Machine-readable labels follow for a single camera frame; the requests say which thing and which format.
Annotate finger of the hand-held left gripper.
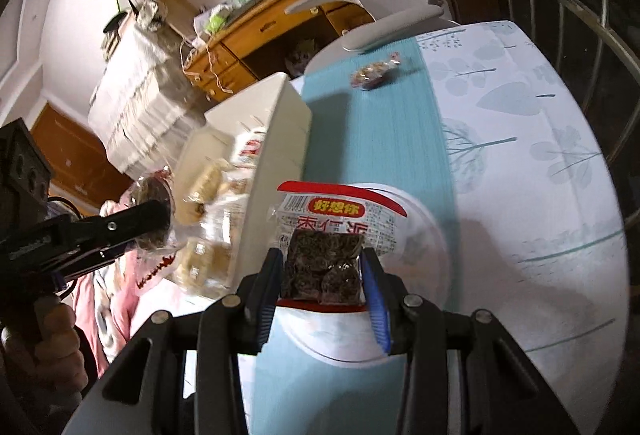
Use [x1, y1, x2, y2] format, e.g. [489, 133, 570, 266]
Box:
[47, 239, 142, 288]
[70, 199, 173, 250]

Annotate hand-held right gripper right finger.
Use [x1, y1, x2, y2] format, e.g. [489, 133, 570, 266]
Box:
[361, 246, 581, 435]

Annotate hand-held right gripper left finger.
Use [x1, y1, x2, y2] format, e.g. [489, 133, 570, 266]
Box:
[62, 247, 283, 435]

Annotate clear red-edged date packet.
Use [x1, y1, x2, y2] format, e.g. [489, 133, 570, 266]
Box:
[349, 51, 403, 92]
[267, 180, 408, 313]
[120, 168, 181, 291]

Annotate clear pale bun packet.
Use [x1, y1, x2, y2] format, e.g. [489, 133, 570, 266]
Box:
[182, 160, 226, 226]

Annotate mountain print bread packet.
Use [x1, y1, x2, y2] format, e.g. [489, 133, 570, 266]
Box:
[172, 208, 241, 301]

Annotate red label pastry packet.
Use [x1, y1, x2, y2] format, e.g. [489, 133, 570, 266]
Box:
[232, 128, 268, 166]

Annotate white plastic storage bin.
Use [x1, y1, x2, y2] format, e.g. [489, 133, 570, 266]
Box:
[170, 72, 313, 301]

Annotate person's left hand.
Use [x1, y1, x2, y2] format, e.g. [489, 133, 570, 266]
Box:
[0, 302, 88, 413]

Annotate brown wooden door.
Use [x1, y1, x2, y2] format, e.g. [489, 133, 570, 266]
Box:
[30, 102, 131, 211]

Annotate pink blanket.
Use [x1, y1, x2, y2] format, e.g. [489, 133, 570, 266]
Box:
[70, 235, 151, 376]

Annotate white lace cover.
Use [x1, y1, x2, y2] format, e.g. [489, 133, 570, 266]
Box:
[87, 22, 211, 181]

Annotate leaf print tablecloth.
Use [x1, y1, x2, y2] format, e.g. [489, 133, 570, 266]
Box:
[185, 19, 628, 435]

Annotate floral fabric bag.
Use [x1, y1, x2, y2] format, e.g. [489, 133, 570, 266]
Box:
[135, 0, 168, 31]

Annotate green packet on desk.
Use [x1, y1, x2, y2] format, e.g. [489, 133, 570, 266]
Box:
[205, 5, 233, 33]

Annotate wooden desk with drawers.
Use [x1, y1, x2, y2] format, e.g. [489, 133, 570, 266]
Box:
[182, 0, 376, 103]

